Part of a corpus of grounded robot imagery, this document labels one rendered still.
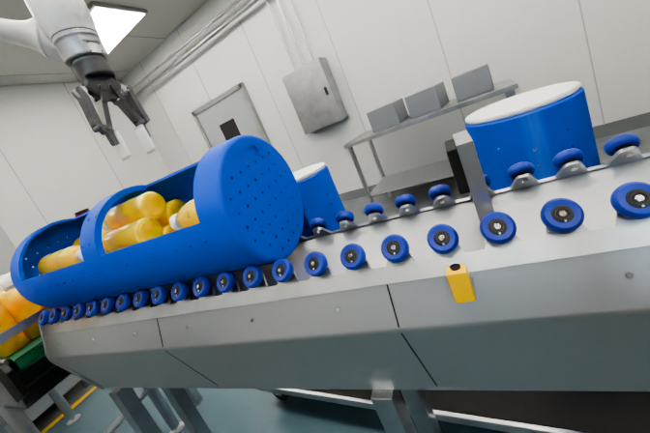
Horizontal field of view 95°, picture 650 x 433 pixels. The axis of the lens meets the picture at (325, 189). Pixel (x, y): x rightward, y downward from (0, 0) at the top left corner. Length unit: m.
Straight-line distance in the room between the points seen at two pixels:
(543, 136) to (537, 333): 0.51
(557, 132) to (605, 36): 3.02
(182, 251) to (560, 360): 0.67
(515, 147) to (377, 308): 0.57
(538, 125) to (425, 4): 3.07
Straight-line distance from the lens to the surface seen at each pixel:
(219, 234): 0.58
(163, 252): 0.71
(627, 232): 0.52
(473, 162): 0.50
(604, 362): 0.65
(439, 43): 3.80
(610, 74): 3.95
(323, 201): 1.18
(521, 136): 0.91
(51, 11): 0.93
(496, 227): 0.48
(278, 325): 0.65
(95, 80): 0.90
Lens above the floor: 1.19
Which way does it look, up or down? 12 degrees down
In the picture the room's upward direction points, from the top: 23 degrees counter-clockwise
